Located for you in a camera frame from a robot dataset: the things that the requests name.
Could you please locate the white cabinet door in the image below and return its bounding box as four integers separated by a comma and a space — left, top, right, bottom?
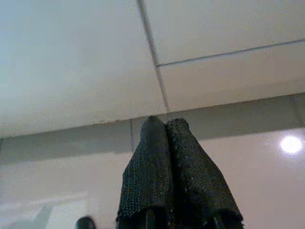
0, 0, 169, 138

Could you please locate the black robot foot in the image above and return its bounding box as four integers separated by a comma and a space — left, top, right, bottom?
76, 216, 96, 229

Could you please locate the grey cabinet kickboard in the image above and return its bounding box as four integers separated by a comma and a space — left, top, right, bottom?
0, 93, 305, 155

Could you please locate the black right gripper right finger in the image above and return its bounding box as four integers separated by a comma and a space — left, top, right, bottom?
166, 117, 244, 229

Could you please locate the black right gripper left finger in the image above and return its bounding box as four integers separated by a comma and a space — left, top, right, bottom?
115, 115, 173, 229

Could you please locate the white drawer front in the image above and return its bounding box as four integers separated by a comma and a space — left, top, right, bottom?
156, 39, 305, 113
139, 0, 305, 65

